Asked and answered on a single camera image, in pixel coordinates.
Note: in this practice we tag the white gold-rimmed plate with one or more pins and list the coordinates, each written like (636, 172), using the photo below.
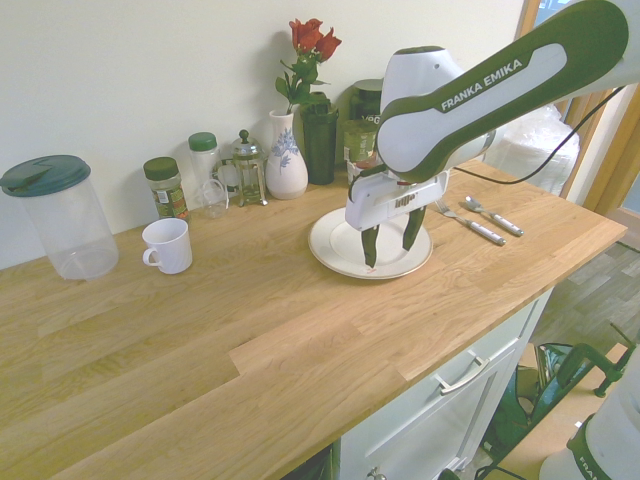
(337, 242)

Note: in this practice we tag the red yogurt cup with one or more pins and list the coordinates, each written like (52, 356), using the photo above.
(356, 171)

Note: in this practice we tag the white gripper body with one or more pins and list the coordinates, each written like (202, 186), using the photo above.
(380, 200)

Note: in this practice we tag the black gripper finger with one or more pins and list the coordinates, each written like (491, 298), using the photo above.
(414, 229)
(370, 247)

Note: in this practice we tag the spice jar dark lid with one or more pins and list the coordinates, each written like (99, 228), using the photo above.
(167, 192)

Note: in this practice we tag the clear jar green lid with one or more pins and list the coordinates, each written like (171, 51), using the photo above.
(204, 155)

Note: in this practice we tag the white ceramic mug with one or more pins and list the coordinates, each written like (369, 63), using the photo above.
(172, 247)

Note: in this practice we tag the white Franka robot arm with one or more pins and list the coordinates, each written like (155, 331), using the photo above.
(450, 125)

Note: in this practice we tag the small clear plastic cup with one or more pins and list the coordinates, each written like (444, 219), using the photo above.
(215, 202)

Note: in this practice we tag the clear pitcher dark green lid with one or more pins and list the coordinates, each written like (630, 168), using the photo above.
(65, 220)

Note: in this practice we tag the metal cabinet knob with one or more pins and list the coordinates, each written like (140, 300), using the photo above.
(375, 472)

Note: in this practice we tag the green bar clamp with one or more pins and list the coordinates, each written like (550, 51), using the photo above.
(575, 357)

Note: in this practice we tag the glass french press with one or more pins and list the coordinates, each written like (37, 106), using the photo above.
(248, 175)

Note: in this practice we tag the black shaker bottle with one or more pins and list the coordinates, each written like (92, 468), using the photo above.
(320, 145)

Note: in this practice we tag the green oatmeal cup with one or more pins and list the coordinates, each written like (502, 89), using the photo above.
(359, 140)

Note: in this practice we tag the red roses bouquet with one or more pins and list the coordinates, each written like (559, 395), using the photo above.
(312, 37)

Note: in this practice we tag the white vase blue flower print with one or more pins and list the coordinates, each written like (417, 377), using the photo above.
(285, 170)

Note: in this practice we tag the large black protein tub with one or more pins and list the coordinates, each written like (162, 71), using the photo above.
(367, 100)

